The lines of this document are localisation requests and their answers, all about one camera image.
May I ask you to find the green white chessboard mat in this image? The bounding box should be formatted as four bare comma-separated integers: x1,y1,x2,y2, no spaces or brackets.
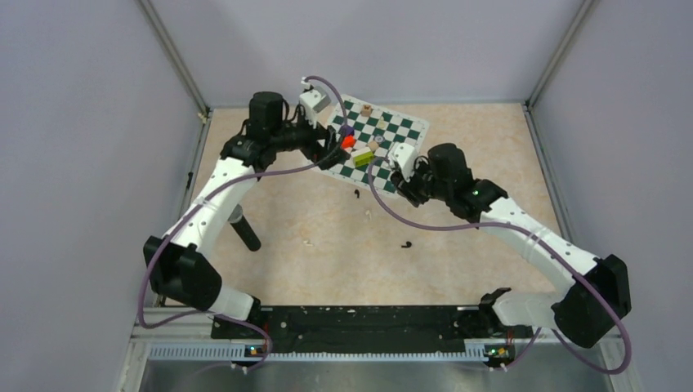
316,95,430,190

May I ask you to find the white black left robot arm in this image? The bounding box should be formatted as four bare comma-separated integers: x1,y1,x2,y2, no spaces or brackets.
144,87,346,338

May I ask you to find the red toy brick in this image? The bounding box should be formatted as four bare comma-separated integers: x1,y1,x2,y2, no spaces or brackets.
341,135,356,150

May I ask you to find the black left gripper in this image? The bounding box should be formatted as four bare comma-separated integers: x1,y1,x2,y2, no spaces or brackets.
271,108,350,170

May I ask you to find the purple toy brick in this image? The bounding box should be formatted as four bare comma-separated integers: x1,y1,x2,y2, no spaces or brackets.
339,125,355,137

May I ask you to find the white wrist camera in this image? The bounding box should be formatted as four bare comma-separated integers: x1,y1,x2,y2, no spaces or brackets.
298,77,331,114
387,142,418,178

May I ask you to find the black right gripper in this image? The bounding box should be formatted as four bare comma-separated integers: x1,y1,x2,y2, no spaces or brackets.
391,158,451,207

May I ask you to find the brown wooden chess piece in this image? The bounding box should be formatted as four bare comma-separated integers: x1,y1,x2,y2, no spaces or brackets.
360,105,373,117

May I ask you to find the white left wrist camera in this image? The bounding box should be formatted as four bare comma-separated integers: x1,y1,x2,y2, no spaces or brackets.
298,77,331,114

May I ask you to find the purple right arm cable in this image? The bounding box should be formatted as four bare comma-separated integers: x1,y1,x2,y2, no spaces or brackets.
365,157,633,376

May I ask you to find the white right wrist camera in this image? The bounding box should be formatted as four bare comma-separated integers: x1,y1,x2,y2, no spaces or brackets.
387,142,418,178

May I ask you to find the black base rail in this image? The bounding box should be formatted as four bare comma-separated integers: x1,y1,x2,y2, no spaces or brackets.
211,305,533,354

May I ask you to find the cream chess piece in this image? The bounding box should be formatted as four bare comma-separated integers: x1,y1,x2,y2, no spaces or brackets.
377,118,389,130

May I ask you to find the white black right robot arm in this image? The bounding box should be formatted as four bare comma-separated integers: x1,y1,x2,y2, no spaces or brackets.
387,143,632,348

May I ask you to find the green white toy brick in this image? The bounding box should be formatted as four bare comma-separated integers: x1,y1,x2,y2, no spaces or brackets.
351,147,375,167

